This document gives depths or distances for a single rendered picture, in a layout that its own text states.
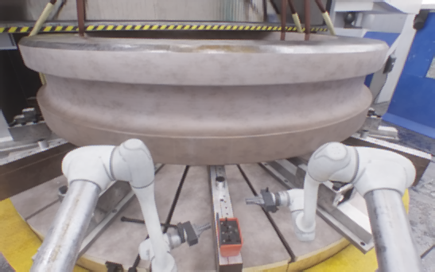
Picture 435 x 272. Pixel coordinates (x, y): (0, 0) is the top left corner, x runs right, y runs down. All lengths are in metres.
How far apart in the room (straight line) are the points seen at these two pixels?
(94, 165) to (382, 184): 0.95
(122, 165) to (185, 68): 0.86
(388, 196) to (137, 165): 0.82
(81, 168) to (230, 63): 1.06
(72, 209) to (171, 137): 1.04
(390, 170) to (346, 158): 0.14
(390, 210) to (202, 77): 1.20
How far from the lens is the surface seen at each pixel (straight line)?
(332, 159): 0.79
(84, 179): 0.85
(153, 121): 1.82
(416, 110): 6.14
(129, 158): 0.83
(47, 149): 2.93
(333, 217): 2.31
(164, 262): 1.11
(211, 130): 1.71
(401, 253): 0.77
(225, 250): 1.36
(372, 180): 0.84
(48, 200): 2.80
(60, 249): 0.77
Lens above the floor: 1.89
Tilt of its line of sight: 28 degrees down
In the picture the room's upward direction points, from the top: 1 degrees clockwise
